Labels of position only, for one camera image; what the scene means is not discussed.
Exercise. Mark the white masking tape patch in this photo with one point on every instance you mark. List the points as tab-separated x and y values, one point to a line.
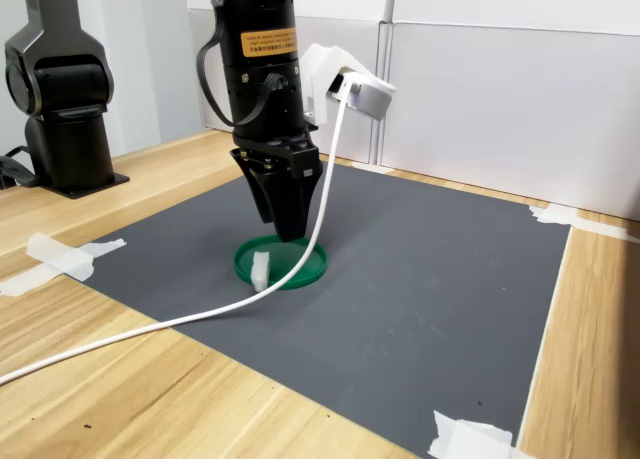
372	168
560	214
470	439
60	261

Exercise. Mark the small white plastic terminal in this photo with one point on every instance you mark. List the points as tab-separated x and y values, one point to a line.
260	271

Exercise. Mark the round green lid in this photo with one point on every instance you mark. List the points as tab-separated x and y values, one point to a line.
285	256

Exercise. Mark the dark grey mat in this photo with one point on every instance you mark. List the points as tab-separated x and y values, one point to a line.
400	304

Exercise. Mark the white gripper camera box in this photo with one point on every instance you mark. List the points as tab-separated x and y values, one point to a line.
365	99

